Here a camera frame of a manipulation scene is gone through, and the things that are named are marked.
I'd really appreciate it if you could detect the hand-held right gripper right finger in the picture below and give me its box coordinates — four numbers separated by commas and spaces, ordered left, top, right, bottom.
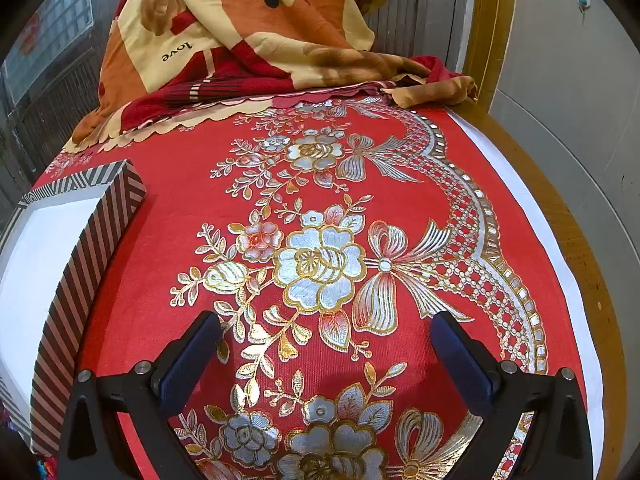
430, 310, 596, 480

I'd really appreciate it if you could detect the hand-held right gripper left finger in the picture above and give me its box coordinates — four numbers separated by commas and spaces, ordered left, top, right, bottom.
57, 310, 236, 480

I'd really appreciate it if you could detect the striped jewelry box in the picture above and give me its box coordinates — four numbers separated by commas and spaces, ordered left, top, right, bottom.
0, 159, 147, 456

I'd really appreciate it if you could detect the red floral tablecloth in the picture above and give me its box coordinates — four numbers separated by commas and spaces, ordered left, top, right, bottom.
30, 95, 591, 480

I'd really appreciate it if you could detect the white under cloth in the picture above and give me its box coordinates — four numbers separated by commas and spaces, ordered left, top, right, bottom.
450, 110, 606, 461

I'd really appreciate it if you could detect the orange red printed blanket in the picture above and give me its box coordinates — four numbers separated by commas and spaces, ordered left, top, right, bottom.
65, 0, 478, 153

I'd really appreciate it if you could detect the glass block window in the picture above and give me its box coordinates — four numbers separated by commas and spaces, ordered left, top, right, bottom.
20, 0, 96, 66

